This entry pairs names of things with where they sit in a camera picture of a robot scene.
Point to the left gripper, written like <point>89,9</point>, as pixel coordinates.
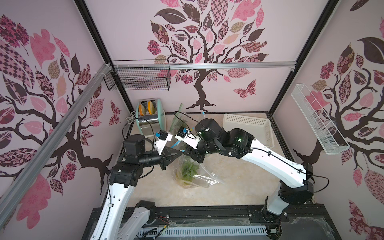
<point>166,159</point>

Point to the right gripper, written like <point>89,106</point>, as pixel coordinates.
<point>192,151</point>

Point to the zip-top bag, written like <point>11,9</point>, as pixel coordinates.
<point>204,179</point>

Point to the pineapple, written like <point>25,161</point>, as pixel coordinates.
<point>187,171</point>

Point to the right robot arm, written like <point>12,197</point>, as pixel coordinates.
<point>294,188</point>

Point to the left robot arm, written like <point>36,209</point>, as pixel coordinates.
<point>140,152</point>

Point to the middle blue-zip bag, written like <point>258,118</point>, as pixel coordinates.
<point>179,145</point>

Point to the back green-zip bag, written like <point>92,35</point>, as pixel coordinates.
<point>178,120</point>

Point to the mint green toaster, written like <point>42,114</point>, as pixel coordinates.
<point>150,117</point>

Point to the white plastic basket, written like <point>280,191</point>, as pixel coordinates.
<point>260,128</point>

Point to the white vent strip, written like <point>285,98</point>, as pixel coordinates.
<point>223,231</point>

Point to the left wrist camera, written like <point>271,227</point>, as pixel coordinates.
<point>161,139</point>

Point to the black wire wall basket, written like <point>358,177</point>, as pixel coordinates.
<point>139,75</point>

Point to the aluminium rail back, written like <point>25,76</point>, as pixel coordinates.
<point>198,66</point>

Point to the aluminium rail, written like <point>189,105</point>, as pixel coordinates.
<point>23,182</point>
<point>198,66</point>

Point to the white wire wall shelf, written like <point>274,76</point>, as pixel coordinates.
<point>312,104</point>

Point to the aluminium rail left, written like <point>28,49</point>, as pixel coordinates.
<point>23,182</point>

